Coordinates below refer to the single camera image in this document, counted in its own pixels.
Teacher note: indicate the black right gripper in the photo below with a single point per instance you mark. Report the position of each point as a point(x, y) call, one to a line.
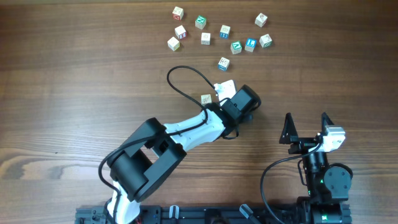
point(290, 136)

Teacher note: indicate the yellow edged wooden block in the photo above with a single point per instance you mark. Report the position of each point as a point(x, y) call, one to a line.
point(206, 99)

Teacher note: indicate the blue X B wooden block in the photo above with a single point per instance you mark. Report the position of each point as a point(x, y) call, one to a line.
point(223, 64)

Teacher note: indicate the green V wooden block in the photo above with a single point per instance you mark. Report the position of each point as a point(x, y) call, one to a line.
point(236, 47)

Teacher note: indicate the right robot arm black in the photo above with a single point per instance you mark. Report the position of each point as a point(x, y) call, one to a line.
point(328, 184)

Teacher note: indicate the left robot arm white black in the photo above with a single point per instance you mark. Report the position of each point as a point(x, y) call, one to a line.
point(143, 162)

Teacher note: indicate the blue L wooden block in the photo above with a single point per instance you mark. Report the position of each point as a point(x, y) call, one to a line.
point(250, 45)

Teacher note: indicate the green Z wooden block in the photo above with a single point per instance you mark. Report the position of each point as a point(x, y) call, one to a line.
point(265, 41)

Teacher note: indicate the blue H wooden block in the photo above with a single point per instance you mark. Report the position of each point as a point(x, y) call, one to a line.
point(224, 31)

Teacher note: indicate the green side plain wooden block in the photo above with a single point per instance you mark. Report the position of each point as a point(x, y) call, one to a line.
point(205, 38)

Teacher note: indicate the red 6 wooden block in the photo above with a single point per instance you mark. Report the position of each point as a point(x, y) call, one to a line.
point(261, 19)

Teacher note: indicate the green N wooden block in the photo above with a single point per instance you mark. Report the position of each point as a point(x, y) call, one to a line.
point(200, 22)

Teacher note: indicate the yellow O wooden block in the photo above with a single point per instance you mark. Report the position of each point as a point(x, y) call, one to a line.
point(173, 43)

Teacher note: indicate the red I wooden block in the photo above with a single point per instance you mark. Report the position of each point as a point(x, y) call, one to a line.
point(180, 32)

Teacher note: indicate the red top left wooden block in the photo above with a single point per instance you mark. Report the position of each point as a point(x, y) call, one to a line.
point(178, 13)

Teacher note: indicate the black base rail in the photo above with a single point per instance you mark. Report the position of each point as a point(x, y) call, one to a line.
point(287, 213)

